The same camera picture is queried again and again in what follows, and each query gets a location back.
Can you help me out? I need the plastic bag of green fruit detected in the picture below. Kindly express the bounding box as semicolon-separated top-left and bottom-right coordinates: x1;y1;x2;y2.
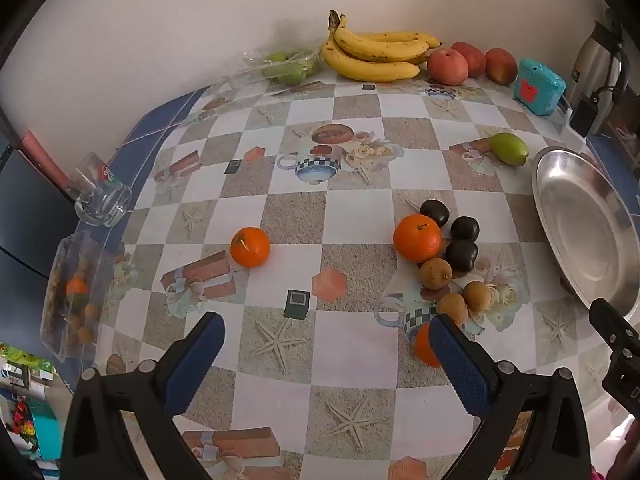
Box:
227;47;326;91

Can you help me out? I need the dark plum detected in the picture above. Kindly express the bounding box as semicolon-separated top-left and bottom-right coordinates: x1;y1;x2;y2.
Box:
445;240;479;274

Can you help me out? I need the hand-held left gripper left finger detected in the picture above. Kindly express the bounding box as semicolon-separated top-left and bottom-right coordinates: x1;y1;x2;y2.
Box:
60;311;226;480

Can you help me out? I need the clear plastic fruit container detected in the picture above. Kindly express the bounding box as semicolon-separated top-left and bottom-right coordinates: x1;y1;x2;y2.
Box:
40;234;113;363

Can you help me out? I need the pale pink apple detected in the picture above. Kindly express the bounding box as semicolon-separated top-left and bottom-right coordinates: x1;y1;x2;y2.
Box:
426;48;469;86

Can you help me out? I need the teal plastic box red label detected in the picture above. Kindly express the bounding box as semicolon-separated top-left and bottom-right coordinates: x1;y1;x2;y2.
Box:
513;58;567;117

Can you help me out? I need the orange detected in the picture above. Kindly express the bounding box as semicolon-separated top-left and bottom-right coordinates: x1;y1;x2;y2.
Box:
393;214;444;264
414;322;443;368
230;227;271;268

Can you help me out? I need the stainless steel kettle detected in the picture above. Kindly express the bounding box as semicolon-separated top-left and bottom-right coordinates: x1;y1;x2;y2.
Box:
565;20;633;111

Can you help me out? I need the green lime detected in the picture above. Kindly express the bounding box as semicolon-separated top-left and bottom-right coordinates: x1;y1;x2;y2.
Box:
489;132;529;166

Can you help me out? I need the metal basin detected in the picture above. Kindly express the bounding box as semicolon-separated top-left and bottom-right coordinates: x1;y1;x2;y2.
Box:
531;146;640;317

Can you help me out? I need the white and black charger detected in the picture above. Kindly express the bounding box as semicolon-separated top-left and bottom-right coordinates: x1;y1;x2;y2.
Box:
570;97;608;137

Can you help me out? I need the yellow banana bunch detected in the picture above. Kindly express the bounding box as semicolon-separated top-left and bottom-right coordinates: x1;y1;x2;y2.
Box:
321;10;442;82

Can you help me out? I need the brown longan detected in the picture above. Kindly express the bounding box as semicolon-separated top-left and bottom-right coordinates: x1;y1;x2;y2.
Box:
419;257;453;290
462;281;493;309
437;292;469;327

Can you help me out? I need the checkered printed tablecloth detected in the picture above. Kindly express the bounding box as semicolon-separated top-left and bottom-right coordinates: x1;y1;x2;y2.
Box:
60;72;640;480

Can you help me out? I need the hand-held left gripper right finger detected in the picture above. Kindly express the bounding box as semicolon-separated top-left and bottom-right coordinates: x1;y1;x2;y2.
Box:
429;312;593;480

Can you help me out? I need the glass mug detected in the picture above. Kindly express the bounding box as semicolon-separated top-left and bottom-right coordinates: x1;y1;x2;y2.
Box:
65;152;133;227

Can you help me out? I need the red apple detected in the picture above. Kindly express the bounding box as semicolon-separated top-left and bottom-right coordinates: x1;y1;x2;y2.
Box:
451;41;487;78
484;48;518;86

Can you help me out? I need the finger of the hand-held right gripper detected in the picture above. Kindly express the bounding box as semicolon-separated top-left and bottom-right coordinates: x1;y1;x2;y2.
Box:
589;298;640;358

